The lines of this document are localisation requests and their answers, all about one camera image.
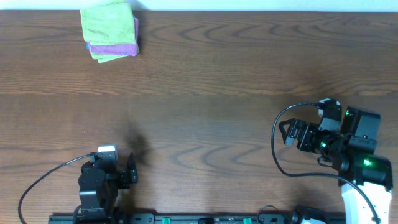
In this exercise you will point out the green microfiber cloth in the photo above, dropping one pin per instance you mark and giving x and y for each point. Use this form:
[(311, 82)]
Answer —
[(109, 24)]

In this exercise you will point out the green folded cloth in stack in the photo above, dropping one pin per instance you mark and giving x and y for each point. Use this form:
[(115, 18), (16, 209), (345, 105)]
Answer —
[(102, 58)]

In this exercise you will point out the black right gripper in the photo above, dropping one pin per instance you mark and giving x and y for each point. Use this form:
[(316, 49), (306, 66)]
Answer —
[(308, 129)]

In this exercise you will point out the pink folded cloth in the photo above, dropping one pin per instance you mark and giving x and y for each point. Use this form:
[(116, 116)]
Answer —
[(119, 49)]

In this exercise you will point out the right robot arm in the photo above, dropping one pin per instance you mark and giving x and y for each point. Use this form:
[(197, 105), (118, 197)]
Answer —
[(348, 146)]

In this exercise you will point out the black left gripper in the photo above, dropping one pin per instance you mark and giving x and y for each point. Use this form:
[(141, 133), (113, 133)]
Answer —
[(129, 175)]

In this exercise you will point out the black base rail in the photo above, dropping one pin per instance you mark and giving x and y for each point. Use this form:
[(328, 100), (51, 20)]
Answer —
[(148, 218)]

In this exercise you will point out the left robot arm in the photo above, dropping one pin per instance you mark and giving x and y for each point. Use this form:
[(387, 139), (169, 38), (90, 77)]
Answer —
[(100, 182)]

